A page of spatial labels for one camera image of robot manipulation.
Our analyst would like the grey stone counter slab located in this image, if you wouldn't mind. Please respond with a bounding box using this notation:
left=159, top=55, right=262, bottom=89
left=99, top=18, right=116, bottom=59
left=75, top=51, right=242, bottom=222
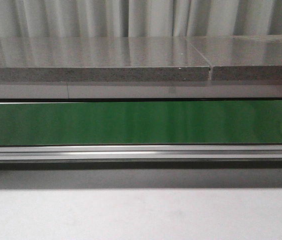
left=0, top=37, right=210, bottom=83

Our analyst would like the green conveyor belt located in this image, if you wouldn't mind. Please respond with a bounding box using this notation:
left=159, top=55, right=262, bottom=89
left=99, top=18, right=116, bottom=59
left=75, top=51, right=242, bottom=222
left=0, top=100, right=282, bottom=146

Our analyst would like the aluminium conveyor frame rail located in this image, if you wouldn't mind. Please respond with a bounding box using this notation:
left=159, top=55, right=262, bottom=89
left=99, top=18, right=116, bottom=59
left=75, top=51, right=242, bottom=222
left=0, top=144, right=282, bottom=170

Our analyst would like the grey curtain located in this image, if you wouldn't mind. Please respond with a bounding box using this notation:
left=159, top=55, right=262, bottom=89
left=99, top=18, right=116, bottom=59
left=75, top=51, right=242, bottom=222
left=0, top=0, right=282, bottom=38

